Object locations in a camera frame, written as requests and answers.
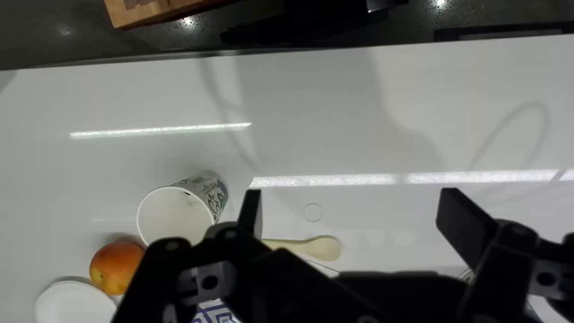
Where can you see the orange round fruit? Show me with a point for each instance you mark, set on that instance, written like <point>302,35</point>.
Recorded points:
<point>114,267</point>

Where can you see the floral paper cup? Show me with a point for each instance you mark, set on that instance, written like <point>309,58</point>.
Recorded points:
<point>173,216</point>

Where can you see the small white plate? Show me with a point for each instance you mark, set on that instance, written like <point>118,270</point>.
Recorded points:
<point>73,302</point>

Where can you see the pale wooden spoon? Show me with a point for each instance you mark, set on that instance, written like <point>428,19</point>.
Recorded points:
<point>315,247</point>

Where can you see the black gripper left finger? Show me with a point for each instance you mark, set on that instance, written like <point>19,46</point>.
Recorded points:
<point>252,281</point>

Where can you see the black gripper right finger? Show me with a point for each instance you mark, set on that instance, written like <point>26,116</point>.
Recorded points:
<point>514,270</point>

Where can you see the brown wooden box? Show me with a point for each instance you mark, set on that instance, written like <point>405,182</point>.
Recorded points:
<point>150,12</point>

